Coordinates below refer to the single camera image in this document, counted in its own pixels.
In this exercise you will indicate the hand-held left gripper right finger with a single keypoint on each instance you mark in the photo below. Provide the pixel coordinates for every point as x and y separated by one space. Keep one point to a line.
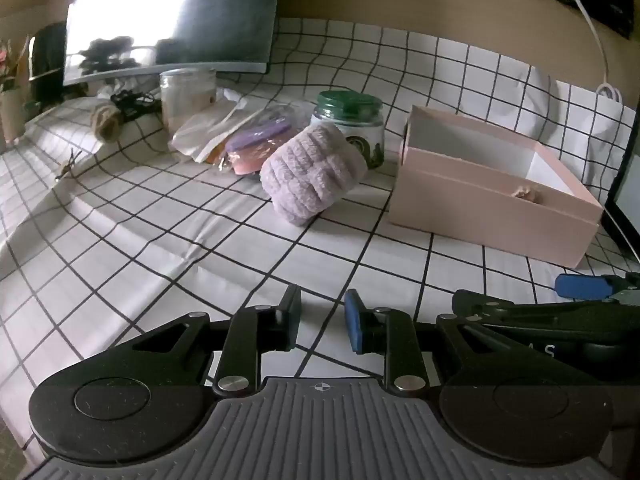
355 322

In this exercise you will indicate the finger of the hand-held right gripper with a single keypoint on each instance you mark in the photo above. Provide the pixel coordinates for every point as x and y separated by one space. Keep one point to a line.
582 287
500 312

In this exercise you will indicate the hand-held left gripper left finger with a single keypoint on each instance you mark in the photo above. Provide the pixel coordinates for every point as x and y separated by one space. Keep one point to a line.
292 317

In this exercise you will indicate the pink cardboard box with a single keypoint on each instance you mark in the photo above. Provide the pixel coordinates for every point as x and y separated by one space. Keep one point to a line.
490 210

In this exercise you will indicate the lavender fluffy towel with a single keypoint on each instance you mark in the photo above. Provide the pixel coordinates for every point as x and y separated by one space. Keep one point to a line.
310 175

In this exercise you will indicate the white tissue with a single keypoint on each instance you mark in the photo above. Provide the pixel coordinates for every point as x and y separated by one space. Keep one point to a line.
200 130

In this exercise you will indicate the black hair clip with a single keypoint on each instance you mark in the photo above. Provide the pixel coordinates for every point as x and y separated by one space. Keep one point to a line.
135 105

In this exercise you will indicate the dark framed laptop screen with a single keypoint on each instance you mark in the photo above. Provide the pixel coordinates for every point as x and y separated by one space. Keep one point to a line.
627 200

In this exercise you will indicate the white checkered tablecloth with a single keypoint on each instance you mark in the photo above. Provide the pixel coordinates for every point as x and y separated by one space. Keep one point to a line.
200 240

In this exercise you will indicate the glass jar green lid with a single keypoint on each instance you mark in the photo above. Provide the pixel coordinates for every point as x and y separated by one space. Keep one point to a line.
350 105

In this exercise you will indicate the clear jar beige lid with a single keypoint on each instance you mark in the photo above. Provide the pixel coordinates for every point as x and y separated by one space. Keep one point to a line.
187 100

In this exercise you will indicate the twine ball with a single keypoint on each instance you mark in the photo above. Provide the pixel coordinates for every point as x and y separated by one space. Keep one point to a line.
107 122

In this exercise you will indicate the dried twig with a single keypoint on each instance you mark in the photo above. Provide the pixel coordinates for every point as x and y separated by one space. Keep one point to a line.
70 165

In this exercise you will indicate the curved black monitor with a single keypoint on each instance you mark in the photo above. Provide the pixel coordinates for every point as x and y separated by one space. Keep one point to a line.
225 10

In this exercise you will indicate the potted flower plant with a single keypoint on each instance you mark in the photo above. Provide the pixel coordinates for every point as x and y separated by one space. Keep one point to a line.
11 110

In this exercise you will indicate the black speaker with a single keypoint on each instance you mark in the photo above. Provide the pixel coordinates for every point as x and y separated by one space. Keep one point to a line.
47 60

